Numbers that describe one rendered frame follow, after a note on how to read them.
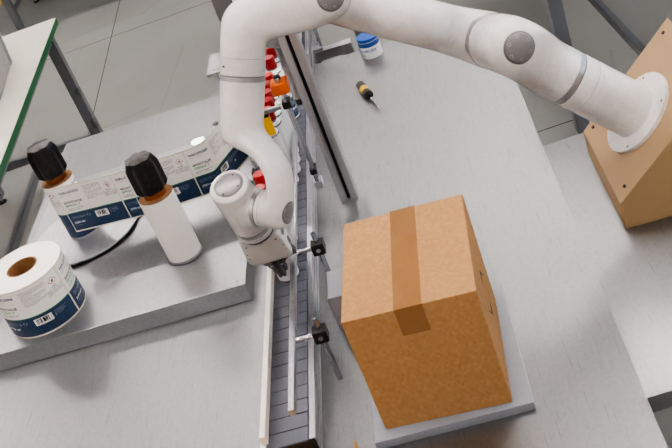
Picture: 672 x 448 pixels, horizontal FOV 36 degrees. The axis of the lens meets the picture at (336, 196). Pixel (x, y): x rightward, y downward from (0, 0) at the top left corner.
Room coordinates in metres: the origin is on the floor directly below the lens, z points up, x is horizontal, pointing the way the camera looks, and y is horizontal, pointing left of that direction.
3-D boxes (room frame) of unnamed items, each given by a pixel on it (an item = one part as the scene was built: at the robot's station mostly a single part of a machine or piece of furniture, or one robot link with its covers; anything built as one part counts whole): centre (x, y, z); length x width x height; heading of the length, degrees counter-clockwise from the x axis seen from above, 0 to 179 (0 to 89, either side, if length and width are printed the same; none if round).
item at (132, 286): (2.44, 0.54, 0.86); 0.80 x 0.67 x 0.05; 170
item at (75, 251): (2.51, 0.68, 0.89); 0.31 x 0.31 x 0.01
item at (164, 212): (2.21, 0.41, 1.03); 0.09 x 0.09 x 0.30
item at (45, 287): (2.20, 0.78, 0.95); 0.20 x 0.20 x 0.14
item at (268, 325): (1.96, 0.20, 0.91); 1.07 x 0.01 x 0.02; 170
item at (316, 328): (1.61, 0.15, 0.91); 0.07 x 0.03 x 0.17; 80
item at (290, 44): (2.26, -0.03, 1.17); 0.04 x 0.04 x 0.67; 80
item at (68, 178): (2.51, 0.68, 1.04); 0.09 x 0.09 x 0.29
